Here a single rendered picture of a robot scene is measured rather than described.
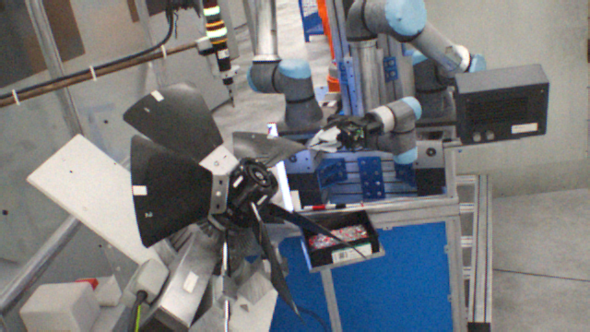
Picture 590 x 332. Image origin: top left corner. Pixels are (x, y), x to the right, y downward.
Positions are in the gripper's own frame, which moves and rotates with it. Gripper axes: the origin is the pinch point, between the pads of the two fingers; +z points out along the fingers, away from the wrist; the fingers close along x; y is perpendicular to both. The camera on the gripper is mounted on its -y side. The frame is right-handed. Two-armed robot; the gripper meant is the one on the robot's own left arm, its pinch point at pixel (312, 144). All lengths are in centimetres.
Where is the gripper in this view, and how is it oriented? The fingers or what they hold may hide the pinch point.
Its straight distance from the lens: 160.0
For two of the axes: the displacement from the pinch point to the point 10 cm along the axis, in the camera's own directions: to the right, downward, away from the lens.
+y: 5.0, 3.7, -7.8
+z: -8.5, 3.5, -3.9
